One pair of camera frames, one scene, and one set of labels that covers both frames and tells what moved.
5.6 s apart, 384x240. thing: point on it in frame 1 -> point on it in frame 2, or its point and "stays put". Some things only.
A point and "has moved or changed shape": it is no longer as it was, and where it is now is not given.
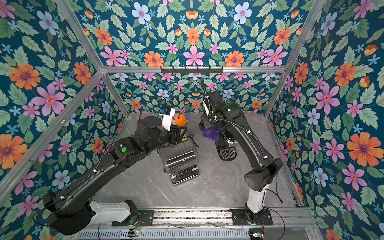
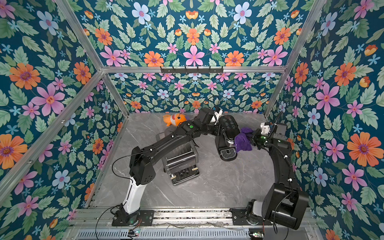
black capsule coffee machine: x=226 y=145 stays put
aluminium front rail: x=302 y=217 stays put
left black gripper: x=175 y=137 -> x=218 y=130
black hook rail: x=192 y=71 stays put
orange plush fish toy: x=180 y=119 stays put
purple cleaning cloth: x=212 y=133 has moved or changed shape
